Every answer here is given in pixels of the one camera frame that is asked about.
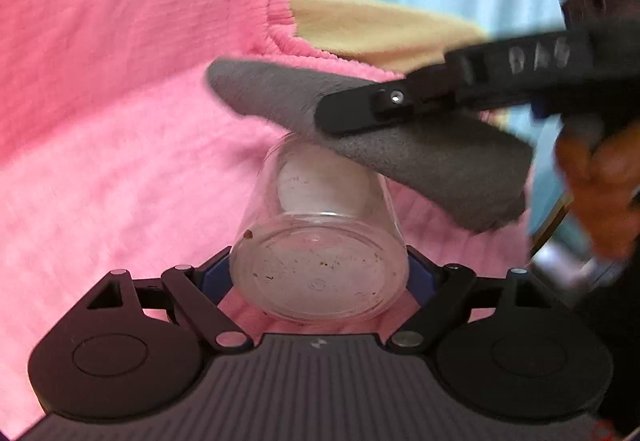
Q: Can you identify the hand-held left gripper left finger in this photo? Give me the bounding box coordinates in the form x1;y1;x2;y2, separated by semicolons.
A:
86;245;252;355

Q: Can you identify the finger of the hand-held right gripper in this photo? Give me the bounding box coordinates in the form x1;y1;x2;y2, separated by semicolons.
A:
314;63;473;138

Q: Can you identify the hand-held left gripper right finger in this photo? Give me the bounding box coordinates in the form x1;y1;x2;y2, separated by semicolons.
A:
387;245;557;355

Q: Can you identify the grey cleaning cloth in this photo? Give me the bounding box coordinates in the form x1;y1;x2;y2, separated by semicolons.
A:
205;58;536;235

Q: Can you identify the clear glass cup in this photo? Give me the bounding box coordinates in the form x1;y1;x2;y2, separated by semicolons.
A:
229;133;412;323

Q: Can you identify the person's right hand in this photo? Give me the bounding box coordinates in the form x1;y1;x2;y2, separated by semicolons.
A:
554;120;640;263

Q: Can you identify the pale yellow cloth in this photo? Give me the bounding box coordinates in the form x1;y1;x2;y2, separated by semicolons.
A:
287;0;497;74

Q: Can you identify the pink ribbed blanket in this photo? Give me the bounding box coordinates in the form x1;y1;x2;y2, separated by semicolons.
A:
0;0;532;438

